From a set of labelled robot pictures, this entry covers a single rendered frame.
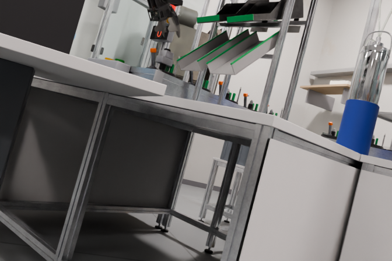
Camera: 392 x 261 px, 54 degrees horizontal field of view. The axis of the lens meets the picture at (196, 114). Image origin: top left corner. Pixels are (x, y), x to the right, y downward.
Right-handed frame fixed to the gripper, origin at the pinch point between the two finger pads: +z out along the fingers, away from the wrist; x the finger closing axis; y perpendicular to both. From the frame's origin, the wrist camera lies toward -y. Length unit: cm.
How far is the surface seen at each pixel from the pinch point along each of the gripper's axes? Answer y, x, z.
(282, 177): 41, 75, 26
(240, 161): -103, -69, 161
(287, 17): -8, 54, -5
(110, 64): 33.8, -1.9, -0.4
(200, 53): 7.3, 21.7, 4.8
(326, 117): -404, -134, 297
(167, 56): 7.9, 2.1, 7.1
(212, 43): 0.1, 22.5, 3.2
